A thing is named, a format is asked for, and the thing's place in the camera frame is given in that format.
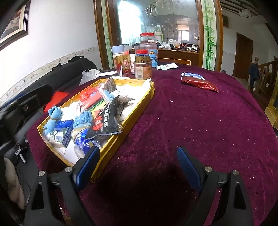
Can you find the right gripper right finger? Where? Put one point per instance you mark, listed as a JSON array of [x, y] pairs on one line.
[[234, 207]]

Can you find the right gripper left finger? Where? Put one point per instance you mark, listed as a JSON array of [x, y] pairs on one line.
[[43, 207]]

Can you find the blue knitted cloth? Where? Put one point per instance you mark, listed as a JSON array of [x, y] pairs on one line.
[[85, 117]]

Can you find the red plastic bag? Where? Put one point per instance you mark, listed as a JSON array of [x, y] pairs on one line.
[[90, 92]]

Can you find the yellow green cloth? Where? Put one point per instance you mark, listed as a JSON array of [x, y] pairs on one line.
[[97, 105]]

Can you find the black crab snack packet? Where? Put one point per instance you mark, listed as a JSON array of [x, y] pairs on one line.
[[107, 121]]

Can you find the steel wool scrubber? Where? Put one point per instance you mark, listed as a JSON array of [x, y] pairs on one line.
[[109, 85]]

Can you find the white soft cloth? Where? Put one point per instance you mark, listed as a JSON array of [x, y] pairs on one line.
[[134, 92]]

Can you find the black sofa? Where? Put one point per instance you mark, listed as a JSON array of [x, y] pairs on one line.
[[63, 77]]

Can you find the white plastic bag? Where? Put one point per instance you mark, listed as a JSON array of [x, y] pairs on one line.
[[88, 75]]

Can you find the yellow gift box tray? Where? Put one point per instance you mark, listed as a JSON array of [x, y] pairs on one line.
[[128, 112]]

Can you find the maroon velvet tablecloth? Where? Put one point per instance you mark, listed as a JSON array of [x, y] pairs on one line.
[[143, 183]]

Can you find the white blue lidded tub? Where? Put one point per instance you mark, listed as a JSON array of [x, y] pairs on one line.
[[117, 51]]

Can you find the red cigarette carton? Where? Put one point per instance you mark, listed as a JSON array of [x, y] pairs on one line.
[[123, 65]]

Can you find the red foil packet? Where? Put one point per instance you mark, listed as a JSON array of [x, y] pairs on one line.
[[199, 83]]

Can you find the orange label jar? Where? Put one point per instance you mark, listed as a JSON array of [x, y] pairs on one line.
[[142, 64]]

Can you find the person in dark clothes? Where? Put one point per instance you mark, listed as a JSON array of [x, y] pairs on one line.
[[253, 73]]

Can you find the blue white sachet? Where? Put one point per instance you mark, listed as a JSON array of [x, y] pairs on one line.
[[194, 75]]

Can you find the blue label plastic jar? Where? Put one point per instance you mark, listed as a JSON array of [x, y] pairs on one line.
[[152, 50]]

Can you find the red lid clear jar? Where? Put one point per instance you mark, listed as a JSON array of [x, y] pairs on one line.
[[147, 38]]

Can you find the white paper card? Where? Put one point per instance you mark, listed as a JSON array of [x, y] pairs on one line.
[[167, 66]]

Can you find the brown wooden door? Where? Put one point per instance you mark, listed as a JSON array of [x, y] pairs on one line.
[[243, 57]]

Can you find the wooden framed mirror cabinet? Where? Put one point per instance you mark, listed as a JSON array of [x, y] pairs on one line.
[[187, 32]]

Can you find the framed wall picture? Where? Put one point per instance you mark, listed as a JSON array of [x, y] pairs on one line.
[[17, 27]]

